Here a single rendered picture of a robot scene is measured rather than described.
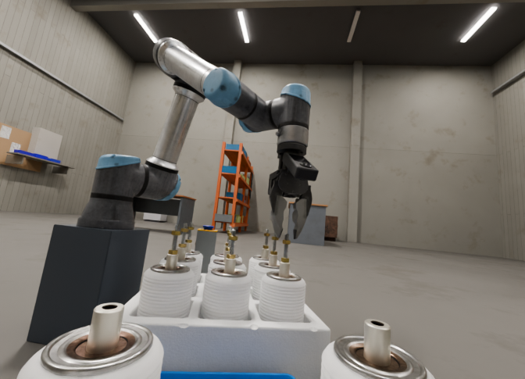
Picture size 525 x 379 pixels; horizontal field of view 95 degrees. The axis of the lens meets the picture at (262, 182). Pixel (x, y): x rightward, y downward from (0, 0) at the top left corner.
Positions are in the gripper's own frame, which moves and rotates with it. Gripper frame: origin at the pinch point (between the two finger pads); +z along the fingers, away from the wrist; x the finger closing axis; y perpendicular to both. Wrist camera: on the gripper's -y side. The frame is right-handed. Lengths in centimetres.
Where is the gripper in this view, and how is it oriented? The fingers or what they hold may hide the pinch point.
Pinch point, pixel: (288, 232)
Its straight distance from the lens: 54.4
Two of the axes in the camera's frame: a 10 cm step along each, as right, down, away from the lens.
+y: -2.7, 1.3, 9.5
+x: -9.6, -1.4, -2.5
